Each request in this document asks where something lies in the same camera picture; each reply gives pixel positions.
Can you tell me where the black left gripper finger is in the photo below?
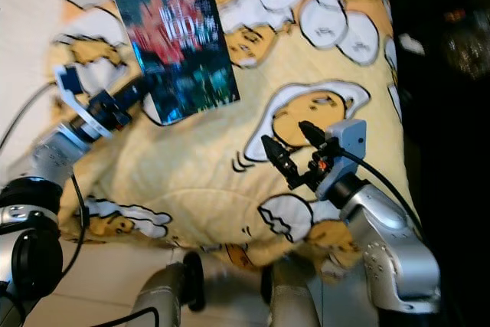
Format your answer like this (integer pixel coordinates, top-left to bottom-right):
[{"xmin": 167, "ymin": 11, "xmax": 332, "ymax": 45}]
[{"xmin": 119, "ymin": 78, "xmax": 148, "ymax": 110}]

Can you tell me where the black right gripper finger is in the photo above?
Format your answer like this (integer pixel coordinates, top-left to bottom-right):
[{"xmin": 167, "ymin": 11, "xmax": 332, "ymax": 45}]
[
  {"xmin": 299, "ymin": 120, "xmax": 336, "ymax": 152},
  {"xmin": 260, "ymin": 134, "xmax": 311, "ymax": 190}
]

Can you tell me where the dark red green book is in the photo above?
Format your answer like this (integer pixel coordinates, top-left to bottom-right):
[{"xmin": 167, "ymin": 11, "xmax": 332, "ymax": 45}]
[{"xmin": 113, "ymin": 0, "xmax": 240, "ymax": 126}]

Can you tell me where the yellow egg cartoon duvet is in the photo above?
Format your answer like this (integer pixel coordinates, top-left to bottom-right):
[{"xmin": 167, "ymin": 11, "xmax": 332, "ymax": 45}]
[{"xmin": 46, "ymin": 0, "xmax": 422, "ymax": 267}]

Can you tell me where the white quilted mattress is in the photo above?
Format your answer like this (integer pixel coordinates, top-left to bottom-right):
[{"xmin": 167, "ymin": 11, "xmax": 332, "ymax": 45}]
[{"xmin": 0, "ymin": 0, "xmax": 74, "ymax": 182}]

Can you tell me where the silver right robot leg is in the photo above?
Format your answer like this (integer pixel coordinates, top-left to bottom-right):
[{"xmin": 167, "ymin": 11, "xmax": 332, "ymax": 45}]
[{"xmin": 264, "ymin": 262, "xmax": 322, "ymax": 327}]

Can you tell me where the silver robot leg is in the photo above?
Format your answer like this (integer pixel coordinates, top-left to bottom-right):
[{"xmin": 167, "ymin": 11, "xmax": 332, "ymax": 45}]
[
  {"xmin": 264, "ymin": 262, "xmax": 322, "ymax": 327},
  {"xmin": 122, "ymin": 254, "xmax": 204, "ymax": 327}
]

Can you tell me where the black suitcase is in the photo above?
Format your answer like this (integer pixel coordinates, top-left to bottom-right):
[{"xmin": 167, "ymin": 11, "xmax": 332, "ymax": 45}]
[{"xmin": 390, "ymin": 36, "xmax": 490, "ymax": 320}]

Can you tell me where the crumpled clear plastic bag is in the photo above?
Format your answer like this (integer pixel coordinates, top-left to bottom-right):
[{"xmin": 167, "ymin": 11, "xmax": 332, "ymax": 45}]
[{"xmin": 446, "ymin": 25, "xmax": 490, "ymax": 79}]

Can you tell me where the silver left robot leg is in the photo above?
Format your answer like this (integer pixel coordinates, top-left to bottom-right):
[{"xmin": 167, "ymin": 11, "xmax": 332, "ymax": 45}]
[{"xmin": 122, "ymin": 254, "xmax": 204, "ymax": 327}]

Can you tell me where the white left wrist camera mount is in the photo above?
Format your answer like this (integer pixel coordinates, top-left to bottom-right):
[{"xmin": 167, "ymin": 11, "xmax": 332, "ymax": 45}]
[{"xmin": 54, "ymin": 65, "xmax": 108, "ymax": 140}]

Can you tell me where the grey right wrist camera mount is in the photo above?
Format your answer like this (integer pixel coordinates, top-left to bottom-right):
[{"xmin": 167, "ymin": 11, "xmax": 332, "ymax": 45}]
[{"xmin": 323, "ymin": 119, "xmax": 368, "ymax": 198}]

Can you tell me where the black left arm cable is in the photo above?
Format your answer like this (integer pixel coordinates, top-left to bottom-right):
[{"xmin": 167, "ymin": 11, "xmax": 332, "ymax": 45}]
[{"xmin": 0, "ymin": 82, "xmax": 89, "ymax": 274}]

